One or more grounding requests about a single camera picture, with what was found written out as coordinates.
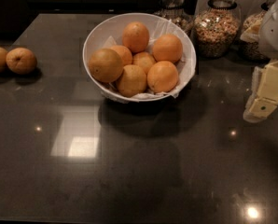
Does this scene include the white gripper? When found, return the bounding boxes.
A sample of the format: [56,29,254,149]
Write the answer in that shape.
[240,0,278,123]

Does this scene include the glass cereal jar right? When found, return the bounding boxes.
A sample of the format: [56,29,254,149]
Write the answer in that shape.
[239,0,276,63]

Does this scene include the glass cereal jar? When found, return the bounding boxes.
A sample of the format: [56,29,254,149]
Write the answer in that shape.
[193,0,241,59]
[239,0,276,63]

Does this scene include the glass cereal jar middle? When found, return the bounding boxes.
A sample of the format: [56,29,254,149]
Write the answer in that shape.
[193,0,241,59]

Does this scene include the orange back right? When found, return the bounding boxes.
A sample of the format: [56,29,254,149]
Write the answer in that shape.
[152,34,183,63]

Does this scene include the orange front right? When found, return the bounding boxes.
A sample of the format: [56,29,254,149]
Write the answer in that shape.
[147,61,179,93]

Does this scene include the glass jar left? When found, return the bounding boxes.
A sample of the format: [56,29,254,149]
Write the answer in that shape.
[155,0,193,35]

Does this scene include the orange centre small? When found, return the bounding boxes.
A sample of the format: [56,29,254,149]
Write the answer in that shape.
[132,51,156,74]

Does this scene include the orange top back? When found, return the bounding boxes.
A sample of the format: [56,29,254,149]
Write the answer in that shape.
[122,21,149,53]

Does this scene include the orange front middle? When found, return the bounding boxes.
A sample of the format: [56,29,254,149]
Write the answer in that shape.
[116,64,147,97]

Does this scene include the orange behind left centre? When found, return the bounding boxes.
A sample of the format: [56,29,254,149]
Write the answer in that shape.
[110,45,132,65]

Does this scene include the large orange front left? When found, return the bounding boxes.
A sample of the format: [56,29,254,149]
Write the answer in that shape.
[88,49,123,83]

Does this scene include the orange on table right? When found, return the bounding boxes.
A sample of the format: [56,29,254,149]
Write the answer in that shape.
[6,48,37,75]

